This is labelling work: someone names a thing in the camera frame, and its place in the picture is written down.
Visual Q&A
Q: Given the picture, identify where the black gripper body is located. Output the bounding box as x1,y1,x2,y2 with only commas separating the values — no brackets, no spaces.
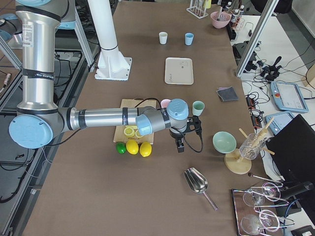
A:
169,116,202,141

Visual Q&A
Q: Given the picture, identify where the pink plastic cup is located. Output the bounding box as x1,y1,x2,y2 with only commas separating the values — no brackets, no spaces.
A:
160,99,171,108

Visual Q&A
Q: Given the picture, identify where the cream white plastic cup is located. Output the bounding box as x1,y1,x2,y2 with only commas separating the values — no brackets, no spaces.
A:
158,31,168,45

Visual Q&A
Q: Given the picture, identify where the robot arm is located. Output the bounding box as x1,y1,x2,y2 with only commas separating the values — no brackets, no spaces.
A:
9,0,202,152

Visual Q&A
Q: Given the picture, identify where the cream rabbit serving tray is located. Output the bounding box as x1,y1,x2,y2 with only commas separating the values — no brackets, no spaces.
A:
164,57,194,85

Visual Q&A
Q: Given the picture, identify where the black mirror tray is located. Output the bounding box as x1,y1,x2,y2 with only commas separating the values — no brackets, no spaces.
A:
231,189,295,236

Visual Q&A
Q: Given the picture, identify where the green plastic cup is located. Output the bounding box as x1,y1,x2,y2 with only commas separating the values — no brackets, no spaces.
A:
192,100,205,116

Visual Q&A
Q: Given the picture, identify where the whole yellow lemon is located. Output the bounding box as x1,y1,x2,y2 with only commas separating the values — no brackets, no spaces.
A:
126,140,139,155
140,142,152,157

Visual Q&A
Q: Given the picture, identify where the green plastic bowl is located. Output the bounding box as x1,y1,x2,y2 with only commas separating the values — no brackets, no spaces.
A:
213,131,237,154

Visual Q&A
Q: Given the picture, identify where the metal ice scoop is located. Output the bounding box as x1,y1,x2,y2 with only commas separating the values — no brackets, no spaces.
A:
184,167,218,211

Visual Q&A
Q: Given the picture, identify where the lemon half upper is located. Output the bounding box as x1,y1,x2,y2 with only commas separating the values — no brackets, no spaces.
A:
135,130,143,139

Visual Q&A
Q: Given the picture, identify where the lemon half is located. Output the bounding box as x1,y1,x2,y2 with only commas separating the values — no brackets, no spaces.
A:
135,130,143,139
124,126,135,138

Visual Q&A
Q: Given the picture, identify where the grey folded cloth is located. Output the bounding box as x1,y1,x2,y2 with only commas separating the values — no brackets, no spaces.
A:
216,86,239,102

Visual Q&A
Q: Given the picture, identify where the lemon half lower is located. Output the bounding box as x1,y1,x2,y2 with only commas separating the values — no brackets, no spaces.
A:
124,126,135,138

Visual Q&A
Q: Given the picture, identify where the green lime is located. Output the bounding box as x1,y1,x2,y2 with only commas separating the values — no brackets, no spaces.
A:
116,143,127,154

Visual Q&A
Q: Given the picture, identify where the wooden cup stand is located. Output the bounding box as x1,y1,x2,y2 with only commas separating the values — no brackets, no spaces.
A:
224,118,275,175

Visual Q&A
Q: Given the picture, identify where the wooden cutting board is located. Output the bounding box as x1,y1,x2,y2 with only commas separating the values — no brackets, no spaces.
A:
113,99,158,145

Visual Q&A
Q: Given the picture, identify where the clear textured glass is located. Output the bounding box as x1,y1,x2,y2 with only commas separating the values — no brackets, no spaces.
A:
239,133,266,160

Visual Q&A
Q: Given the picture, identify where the light blue plastic cup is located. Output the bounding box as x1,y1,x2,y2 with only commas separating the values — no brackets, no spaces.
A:
185,32,194,46

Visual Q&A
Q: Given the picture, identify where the wine glass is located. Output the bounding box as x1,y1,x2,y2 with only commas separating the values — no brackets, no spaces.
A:
243,182,281,207
241,210,280,236

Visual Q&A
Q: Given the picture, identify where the blue teach pendant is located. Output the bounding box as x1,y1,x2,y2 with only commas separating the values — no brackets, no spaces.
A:
265,111,294,135
270,81,309,113

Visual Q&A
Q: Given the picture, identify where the black monitor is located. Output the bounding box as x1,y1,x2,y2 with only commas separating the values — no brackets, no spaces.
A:
266,115,315,183

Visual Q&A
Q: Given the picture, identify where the pink bowl with ice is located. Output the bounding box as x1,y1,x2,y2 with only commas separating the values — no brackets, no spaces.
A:
210,11,231,29

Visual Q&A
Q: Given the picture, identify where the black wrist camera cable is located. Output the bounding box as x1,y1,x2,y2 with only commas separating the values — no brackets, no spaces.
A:
132,97,204,153

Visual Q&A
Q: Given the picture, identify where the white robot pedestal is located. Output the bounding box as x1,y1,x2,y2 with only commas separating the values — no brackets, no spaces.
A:
88,0,132,81

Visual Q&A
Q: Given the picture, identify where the white wire rack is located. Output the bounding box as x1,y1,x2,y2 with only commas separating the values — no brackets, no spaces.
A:
186,0,209,19

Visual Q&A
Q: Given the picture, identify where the aluminium frame post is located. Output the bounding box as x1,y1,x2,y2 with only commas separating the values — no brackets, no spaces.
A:
235,0,279,78

